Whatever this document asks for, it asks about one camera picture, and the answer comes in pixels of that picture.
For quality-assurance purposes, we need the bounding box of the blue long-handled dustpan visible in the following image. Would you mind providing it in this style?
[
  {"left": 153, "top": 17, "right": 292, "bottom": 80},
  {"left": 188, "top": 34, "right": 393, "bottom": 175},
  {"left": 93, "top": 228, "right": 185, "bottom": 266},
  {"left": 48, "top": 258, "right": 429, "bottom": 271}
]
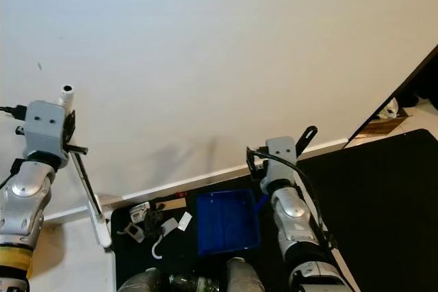
[{"left": 196, "top": 126, "right": 319, "bottom": 255}]

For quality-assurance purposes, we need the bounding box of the black floor mat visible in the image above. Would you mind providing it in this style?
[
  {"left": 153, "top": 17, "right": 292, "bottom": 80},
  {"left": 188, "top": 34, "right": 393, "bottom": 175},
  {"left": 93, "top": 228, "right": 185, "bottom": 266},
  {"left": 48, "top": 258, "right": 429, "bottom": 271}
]
[
  {"left": 298, "top": 128, "right": 438, "bottom": 292},
  {"left": 109, "top": 162, "right": 350, "bottom": 292}
]

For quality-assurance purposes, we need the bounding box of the small wooden piece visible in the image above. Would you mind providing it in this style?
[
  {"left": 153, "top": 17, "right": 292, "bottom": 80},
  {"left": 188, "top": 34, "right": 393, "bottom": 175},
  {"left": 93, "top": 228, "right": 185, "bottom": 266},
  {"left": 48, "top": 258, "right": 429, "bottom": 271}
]
[{"left": 164, "top": 198, "right": 187, "bottom": 211}]

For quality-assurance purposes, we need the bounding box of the white plastic block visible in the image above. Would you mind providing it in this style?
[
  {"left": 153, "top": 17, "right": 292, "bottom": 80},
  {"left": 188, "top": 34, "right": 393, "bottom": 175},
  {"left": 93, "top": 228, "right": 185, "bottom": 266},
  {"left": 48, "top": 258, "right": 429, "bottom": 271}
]
[
  {"left": 159, "top": 218, "right": 177, "bottom": 236},
  {"left": 177, "top": 211, "right": 193, "bottom": 232}
]

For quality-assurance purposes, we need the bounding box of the small white labelled pack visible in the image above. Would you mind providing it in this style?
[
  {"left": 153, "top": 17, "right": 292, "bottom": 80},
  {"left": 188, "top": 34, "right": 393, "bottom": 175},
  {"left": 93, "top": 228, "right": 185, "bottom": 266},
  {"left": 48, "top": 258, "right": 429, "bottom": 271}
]
[{"left": 130, "top": 202, "right": 151, "bottom": 221}]

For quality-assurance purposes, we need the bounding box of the clear plastic bottle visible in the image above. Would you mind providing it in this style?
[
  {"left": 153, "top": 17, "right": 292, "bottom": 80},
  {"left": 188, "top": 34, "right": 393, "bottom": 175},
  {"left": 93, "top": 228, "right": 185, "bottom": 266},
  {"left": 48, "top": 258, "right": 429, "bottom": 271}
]
[{"left": 168, "top": 273, "right": 220, "bottom": 292}]

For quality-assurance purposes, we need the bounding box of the white crumpled paper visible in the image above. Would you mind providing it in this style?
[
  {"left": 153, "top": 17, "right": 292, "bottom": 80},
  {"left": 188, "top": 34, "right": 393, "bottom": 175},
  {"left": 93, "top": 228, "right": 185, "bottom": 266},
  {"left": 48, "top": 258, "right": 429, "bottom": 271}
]
[{"left": 380, "top": 98, "right": 399, "bottom": 120}]

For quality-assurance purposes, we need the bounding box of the grey robot left leg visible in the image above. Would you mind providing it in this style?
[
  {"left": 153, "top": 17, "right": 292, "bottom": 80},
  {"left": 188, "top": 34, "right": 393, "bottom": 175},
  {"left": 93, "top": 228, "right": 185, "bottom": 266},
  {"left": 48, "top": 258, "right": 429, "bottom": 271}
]
[{"left": 116, "top": 268, "right": 168, "bottom": 292}]

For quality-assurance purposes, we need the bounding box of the black cabinet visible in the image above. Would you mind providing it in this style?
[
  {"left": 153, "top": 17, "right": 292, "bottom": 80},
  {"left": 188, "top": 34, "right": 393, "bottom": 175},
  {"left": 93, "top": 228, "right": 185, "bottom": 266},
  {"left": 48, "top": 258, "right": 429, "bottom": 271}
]
[{"left": 398, "top": 46, "right": 438, "bottom": 109}]

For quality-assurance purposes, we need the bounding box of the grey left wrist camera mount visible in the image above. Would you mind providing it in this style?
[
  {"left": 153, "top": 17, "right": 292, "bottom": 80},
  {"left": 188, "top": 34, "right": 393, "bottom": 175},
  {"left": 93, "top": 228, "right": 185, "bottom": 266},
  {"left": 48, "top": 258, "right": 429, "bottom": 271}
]
[{"left": 25, "top": 100, "right": 70, "bottom": 163}]

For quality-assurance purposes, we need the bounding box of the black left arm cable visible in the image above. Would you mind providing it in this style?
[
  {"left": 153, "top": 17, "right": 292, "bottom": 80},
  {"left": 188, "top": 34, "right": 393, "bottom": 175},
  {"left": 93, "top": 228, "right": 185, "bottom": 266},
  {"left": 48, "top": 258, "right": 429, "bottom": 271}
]
[{"left": 0, "top": 104, "right": 29, "bottom": 191}]

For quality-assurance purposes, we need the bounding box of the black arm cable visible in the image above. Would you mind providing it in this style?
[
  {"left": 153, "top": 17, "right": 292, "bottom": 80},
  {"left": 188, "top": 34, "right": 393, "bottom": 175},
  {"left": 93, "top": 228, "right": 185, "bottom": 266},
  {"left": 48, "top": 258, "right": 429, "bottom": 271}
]
[
  {"left": 250, "top": 148, "right": 337, "bottom": 250},
  {"left": 0, "top": 104, "right": 29, "bottom": 191}
]

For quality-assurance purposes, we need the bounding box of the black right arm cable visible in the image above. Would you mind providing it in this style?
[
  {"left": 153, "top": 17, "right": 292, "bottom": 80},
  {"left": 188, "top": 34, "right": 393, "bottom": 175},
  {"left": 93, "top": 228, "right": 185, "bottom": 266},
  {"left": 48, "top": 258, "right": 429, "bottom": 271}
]
[{"left": 250, "top": 148, "right": 337, "bottom": 250}]

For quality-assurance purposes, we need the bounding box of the grey plastic bracket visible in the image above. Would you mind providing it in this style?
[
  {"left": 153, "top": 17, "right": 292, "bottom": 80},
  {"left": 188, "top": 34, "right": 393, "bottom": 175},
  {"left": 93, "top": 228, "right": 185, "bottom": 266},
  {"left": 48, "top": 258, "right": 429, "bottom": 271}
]
[{"left": 120, "top": 222, "right": 146, "bottom": 243}]

